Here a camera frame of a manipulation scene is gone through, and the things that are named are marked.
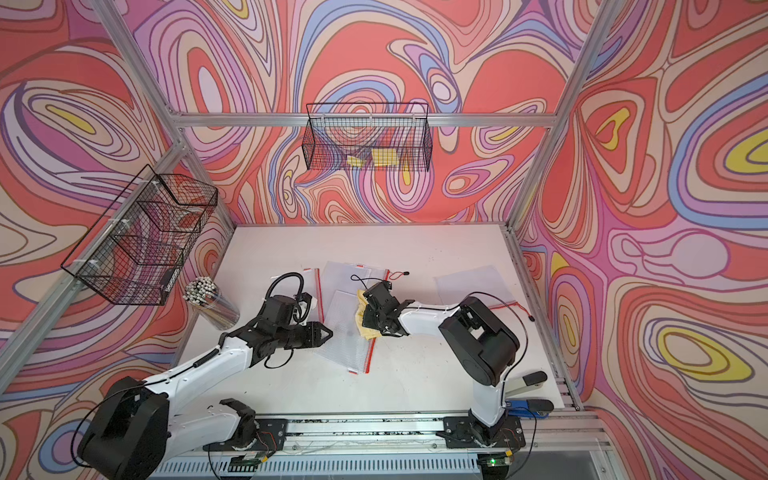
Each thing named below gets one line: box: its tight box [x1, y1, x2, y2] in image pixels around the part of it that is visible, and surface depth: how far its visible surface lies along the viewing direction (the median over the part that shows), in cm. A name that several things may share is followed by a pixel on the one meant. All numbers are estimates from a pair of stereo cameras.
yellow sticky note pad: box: [371, 148, 399, 166], surface depth 92 cm
